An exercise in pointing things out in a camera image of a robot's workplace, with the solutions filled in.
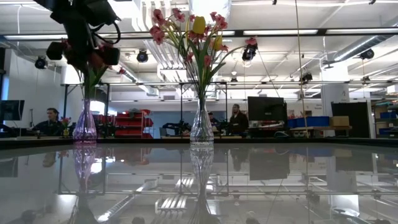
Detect black cabinet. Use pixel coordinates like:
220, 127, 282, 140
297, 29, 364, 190
330, 101, 370, 139

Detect white glossy table sheet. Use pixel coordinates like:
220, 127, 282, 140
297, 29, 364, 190
0, 142, 398, 224

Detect brown cardboard box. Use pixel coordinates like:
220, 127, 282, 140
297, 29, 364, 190
330, 115, 350, 127

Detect blue storage bins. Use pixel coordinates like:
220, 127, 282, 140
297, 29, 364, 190
287, 116, 330, 128

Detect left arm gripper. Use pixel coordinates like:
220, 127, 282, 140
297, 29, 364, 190
46, 18, 121, 72

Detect wooden background table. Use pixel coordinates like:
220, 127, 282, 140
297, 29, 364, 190
288, 125, 353, 138

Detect silver ventilation duct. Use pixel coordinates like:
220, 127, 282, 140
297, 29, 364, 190
322, 33, 398, 67

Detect thin hanging cord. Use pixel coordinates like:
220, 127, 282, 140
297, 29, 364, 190
294, 0, 310, 138

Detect shelf with blue bins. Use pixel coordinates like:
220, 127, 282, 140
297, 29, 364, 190
371, 99, 398, 139

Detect purple glass vase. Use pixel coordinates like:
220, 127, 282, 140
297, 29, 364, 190
73, 98, 98, 144

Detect person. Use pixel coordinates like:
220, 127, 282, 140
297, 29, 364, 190
207, 111, 221, 127
32, 107, 68, 137
229, 103, 250, 135

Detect black metal table frame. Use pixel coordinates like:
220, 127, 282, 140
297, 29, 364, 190
0, 136, 398, 150

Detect red storage bin shelf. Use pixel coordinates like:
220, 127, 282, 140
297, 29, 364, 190
114, 108, 154, 139

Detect pink artificial flower spray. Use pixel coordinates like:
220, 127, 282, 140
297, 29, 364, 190
149, 7, 206, 100
185, 11, 259, 100

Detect black background rig frame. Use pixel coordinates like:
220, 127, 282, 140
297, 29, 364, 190
62, 81, 229, 138

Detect black ceiling-hung camera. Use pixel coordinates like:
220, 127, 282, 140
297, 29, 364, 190
34, 56, 49, 70
359, 47, 376, 61
241, 43, 259, 62
136, 49, 150, 64
299, 72, 313, 85

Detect red artificial flower spray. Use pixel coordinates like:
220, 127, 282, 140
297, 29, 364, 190
60, 39, 108, 102

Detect small background flower vase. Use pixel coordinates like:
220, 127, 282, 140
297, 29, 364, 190
60, 116, 72, 138

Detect black computer monitor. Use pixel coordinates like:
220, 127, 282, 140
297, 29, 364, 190
247, 96, 288, 123
0, 100, 25, 123

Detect ceiling light strip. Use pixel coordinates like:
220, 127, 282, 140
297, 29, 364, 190
325, 28, 398, 35
4, 34, 68, 41
242, 29, 320, 36

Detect clear glass vase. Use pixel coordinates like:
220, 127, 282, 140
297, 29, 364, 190
190, 95, 215, 147

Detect yellow artificial tulip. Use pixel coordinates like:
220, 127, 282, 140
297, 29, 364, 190
191, 15, 208, 100
198, 35, 224, 100

